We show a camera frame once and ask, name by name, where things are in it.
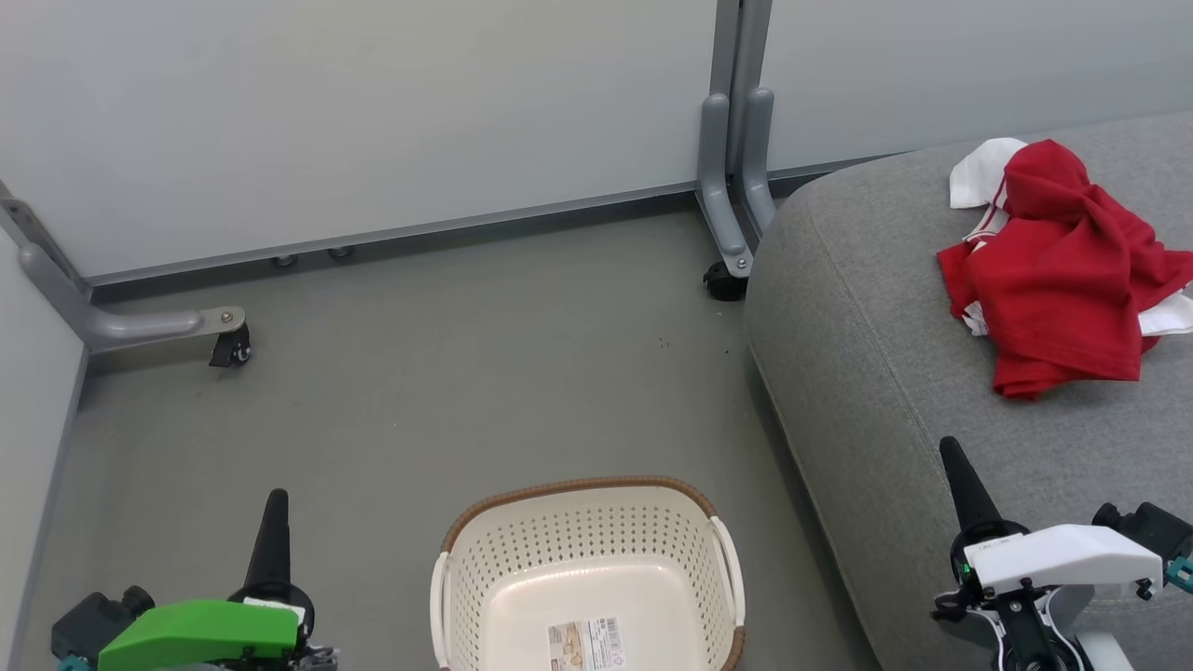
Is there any cream laundry basket brown rim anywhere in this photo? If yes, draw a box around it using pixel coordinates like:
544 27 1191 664
429 476 747 671

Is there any grey fabric sofa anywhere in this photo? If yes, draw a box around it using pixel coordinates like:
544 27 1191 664
744 112 1193 671

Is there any red and white garment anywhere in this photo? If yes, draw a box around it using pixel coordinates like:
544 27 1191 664
937 137 1193 402

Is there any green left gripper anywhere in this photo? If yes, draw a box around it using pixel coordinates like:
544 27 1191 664
98 487 338 671

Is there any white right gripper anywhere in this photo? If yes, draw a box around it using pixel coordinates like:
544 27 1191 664
932 435 1164 671

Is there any long grey partition foot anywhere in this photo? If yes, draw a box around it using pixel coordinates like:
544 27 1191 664
19 242 248 353

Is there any paper label sticker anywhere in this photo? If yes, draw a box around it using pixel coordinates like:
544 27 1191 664
546 615 625 671

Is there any black caster wheel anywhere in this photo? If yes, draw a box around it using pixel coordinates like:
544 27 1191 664
702 261 748 302
209 326 253 369

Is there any grey partition support leg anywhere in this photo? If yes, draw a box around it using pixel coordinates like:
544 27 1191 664
741 87 779 239
697 91 754 279

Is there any wide white partition panel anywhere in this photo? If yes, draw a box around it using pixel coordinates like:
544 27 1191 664
0 0 737 304

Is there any white partition panel behind sofa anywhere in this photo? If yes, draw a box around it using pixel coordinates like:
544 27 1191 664
760 0 1193 183

